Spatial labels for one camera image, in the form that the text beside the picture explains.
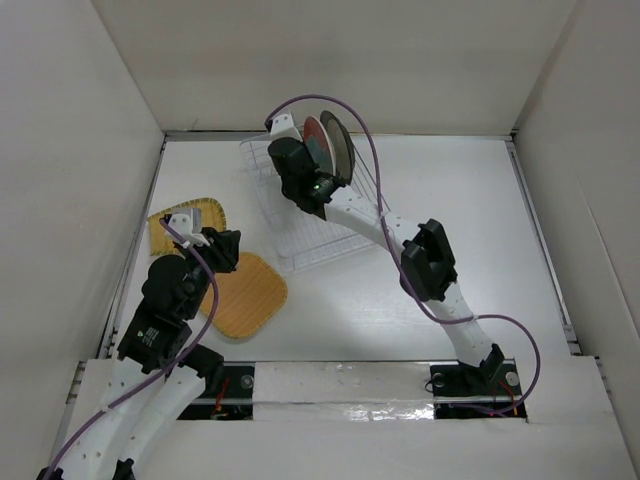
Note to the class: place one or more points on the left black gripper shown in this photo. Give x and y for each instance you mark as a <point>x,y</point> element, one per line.
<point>224,245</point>

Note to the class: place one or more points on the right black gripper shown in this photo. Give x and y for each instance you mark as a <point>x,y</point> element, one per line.
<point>311,160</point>

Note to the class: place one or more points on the red teal floral plate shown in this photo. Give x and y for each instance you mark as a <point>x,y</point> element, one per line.
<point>318,144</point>

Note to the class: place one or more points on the brown rimmed cream plate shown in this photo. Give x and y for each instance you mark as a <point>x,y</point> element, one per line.
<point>344,162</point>

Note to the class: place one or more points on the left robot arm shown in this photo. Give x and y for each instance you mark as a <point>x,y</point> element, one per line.
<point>160,366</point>

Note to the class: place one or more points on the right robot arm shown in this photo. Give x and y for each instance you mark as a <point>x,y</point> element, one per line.
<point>424,258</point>

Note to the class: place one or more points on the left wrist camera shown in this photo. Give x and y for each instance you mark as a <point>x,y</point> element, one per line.
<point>184,225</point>

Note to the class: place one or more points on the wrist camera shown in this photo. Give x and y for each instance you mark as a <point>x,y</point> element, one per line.
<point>283,126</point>
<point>184,225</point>

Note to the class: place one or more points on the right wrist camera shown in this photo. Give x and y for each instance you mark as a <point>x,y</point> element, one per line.
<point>283,126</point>

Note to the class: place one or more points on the white wire dish rack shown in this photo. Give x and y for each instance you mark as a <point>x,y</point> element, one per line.
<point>299,240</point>

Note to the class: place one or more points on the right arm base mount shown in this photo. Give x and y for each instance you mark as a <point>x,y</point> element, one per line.
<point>460,393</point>

